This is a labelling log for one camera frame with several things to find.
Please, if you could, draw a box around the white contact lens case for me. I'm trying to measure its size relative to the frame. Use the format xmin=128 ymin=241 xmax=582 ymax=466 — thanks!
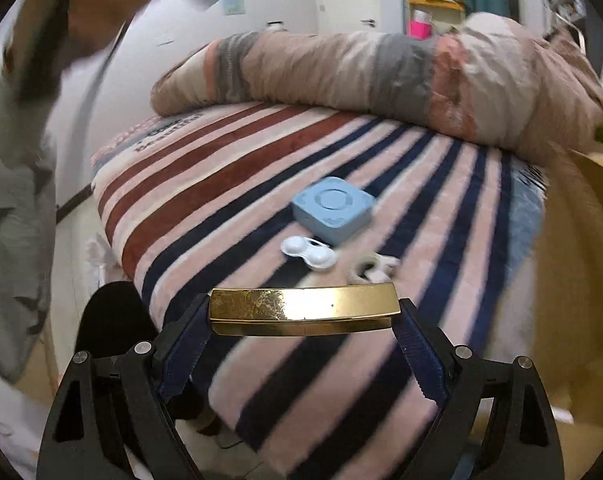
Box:
xmin=280 ymin=236 xmax=337 ymax=273

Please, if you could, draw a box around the pink container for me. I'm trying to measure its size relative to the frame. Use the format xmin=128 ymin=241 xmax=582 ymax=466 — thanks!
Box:
xmin=409 ymin=9 xmax=432 ymax=39

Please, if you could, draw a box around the light blue square box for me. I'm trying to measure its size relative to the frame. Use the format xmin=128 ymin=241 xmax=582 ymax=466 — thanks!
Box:
xmin=292 ymin=177 xmax=375 ymax=247

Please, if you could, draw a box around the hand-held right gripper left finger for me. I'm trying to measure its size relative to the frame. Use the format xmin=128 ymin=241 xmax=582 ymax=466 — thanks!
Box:
xmin=36 ymin=293 xmax=212 ymax=480

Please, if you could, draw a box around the cardboard box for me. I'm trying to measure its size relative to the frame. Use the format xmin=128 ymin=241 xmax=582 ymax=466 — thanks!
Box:
xmin=531 ymin=150 xmax=603 ymax=428

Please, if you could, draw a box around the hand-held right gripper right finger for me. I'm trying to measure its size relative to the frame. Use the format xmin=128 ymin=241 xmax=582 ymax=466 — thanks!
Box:
xmin=390 ymin=298 xmax=566 ymax=480

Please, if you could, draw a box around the folded pink grey quilt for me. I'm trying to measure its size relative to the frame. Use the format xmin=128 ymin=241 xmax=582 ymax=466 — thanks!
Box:
xmin=150 ymin=12 xmax=603 ymax=161

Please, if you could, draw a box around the grey star print clothing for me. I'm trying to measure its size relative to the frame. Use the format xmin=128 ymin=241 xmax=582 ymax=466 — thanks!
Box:
xmin=0 ymin=75 xmax=57 ymax=386

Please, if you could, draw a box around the striped pink blanket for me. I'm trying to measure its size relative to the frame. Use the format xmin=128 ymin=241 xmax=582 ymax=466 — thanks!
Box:
xmin=90 ymin=101 xmax=549 ymax=480

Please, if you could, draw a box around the small white plastic clip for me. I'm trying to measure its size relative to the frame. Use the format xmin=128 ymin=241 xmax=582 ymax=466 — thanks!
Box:
xmin=349 ymin=254 xmax=402 ymax=283

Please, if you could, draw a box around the gold rectangular metal case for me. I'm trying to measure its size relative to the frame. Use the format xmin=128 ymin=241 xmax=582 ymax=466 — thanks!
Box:
xmin=209 ymin=282 xmax=401 ymax=337

